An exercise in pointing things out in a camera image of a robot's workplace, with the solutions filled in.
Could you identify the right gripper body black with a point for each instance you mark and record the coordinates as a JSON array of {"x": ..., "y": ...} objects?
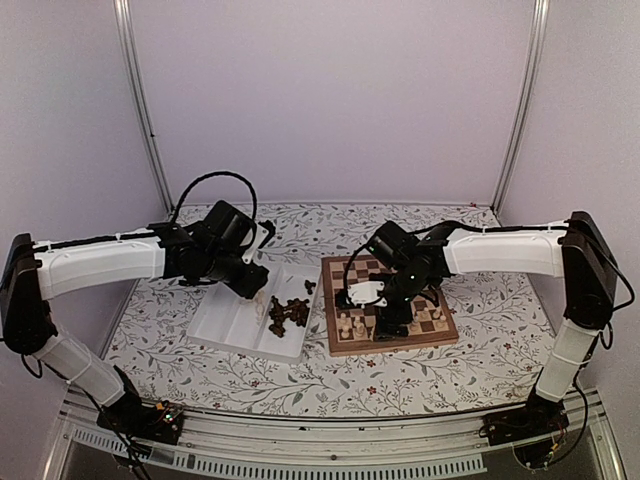
[{"x": 403, "y": 315}]

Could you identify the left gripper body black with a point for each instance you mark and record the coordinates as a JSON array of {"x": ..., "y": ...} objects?
[{"x": 246, "y": 286}]

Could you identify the light chess bishop piece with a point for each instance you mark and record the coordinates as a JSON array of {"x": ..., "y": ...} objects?
[{"x": 359, "y": 331}]

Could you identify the white plastic compartment tray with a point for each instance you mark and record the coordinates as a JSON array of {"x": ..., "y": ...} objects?
[{"x": 230, "y": 323}]

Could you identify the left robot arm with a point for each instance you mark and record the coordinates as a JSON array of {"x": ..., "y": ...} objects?
[{"x": 218, "y": 249}]

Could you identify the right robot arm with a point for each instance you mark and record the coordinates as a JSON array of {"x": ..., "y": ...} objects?
[{"x": 573, "y": 250}]

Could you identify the pile of light chess pieces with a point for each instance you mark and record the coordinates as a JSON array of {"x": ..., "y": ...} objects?
[{"x": 254, "y": 308}]

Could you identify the pile of dark chess pieces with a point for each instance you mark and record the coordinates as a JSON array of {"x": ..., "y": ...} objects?
[{"x": 291, "y": 302}]

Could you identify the floral patterned table mat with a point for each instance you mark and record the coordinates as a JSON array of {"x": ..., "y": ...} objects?
[{"x": 504, "y": 340}]

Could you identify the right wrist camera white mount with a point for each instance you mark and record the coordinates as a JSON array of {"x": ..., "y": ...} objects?
[{"x": 361, "y": 295}]

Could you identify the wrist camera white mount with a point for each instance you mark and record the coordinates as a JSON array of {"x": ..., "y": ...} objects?
[
  {"x": 361, "y": 295},
  {"x": 256, "y": 238}
]

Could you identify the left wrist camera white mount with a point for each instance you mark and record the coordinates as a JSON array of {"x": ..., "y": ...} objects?
[{"x": 256, "y": 238}]

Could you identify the front aluminium rail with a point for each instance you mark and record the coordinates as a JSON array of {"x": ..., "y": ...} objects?
[{"x": 231, "y": 445}]

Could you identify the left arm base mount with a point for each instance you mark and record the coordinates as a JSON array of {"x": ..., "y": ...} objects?
[{"x": 162, "y": 422}]

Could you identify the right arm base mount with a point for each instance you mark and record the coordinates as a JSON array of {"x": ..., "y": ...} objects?
[{"x": 537, "y": 417}]

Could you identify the left aluminium frame post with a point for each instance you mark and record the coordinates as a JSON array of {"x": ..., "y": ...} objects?
[{"x": 124, "y": 24}]

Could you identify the aluminium frame post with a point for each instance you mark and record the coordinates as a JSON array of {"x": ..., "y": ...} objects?
[
  {"x": 124, "y": 24},
  {"x": 533, "y": 59}
]

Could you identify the right aluminium frame post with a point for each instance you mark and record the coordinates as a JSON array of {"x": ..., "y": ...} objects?
[{"x": 533, "y": 59}]

